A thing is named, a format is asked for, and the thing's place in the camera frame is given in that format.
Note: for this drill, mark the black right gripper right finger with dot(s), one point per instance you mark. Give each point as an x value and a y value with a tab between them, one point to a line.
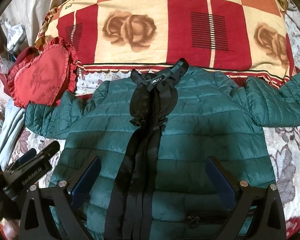
263	204

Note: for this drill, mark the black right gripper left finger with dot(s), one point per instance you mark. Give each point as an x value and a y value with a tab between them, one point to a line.
36	219

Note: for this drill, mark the green quilted puffer jacket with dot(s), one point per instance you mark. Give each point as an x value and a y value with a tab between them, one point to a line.
153	133

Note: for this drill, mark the light blue folded cloth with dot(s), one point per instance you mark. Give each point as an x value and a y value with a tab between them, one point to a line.
13	123

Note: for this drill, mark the red heart shaped pillow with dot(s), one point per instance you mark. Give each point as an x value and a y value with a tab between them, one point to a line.
44	79

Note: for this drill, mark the red cream rose patterned quilt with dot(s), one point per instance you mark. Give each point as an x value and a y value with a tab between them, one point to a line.
240	38

